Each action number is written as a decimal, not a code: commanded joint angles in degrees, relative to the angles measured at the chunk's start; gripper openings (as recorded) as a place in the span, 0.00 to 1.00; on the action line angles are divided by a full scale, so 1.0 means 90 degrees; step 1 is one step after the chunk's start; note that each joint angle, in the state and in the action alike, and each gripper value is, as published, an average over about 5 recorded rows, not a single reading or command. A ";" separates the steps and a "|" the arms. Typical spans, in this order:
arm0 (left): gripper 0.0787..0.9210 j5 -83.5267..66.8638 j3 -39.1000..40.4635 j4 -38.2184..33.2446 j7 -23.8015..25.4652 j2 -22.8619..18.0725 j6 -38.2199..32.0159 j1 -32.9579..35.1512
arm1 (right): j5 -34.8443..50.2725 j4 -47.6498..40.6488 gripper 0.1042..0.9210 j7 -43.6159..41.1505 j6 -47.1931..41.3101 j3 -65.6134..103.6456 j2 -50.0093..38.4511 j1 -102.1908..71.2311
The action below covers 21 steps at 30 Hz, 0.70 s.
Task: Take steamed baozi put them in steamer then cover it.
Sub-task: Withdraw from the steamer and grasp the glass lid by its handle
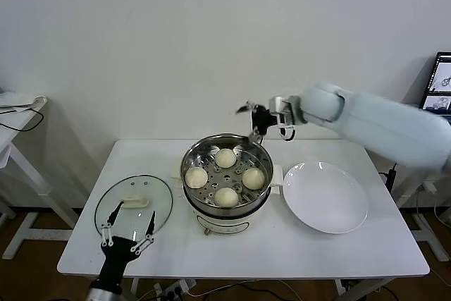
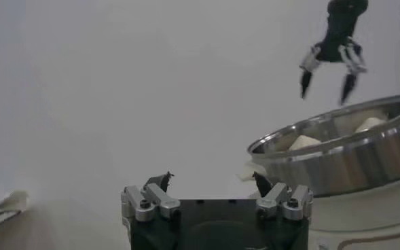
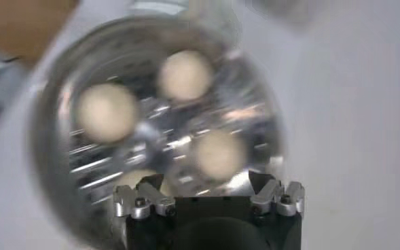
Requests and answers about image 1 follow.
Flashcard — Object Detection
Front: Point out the white steamed baozi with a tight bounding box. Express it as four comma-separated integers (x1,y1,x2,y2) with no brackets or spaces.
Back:
185,168,209,190
242,168,266,190
214,187,240,209
214,148,237,169

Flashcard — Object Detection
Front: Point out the white side table with cloth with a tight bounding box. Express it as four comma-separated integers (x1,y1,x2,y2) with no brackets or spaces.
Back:
0,94,84,260

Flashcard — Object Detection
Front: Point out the white round plate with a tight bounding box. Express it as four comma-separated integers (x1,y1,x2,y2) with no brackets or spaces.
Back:
282,161,369,235

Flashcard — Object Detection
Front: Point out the glass lid with white handle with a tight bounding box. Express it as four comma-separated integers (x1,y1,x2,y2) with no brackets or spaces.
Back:
94,173,174,245

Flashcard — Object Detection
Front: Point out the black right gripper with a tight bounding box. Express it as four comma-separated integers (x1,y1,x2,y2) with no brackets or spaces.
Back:
235,102,279,144

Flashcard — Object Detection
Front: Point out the white power strip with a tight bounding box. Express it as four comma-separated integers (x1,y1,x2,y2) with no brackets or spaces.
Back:
153,278,197,298

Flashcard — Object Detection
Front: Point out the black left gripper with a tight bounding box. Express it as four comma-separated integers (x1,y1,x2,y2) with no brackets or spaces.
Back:
98,201,157,291

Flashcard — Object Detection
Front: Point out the stainless steel steamer basket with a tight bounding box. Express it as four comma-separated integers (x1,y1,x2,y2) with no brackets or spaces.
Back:
180,133,275,210

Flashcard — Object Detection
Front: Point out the steel steamer pot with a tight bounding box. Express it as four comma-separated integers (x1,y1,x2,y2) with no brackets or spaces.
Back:
171,159,285,237

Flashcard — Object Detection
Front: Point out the white side table with laptop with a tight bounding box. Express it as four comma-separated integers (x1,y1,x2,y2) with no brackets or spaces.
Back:
390,159,451,263

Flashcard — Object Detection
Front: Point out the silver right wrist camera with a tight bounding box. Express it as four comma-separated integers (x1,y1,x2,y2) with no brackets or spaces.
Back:
268,95,297,142

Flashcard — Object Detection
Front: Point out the open grey laptop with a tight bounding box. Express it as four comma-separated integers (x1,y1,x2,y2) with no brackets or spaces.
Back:
419,51,451,121

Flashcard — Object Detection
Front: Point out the thin black cable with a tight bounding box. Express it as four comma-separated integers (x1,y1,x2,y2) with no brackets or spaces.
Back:
0,105,46,133

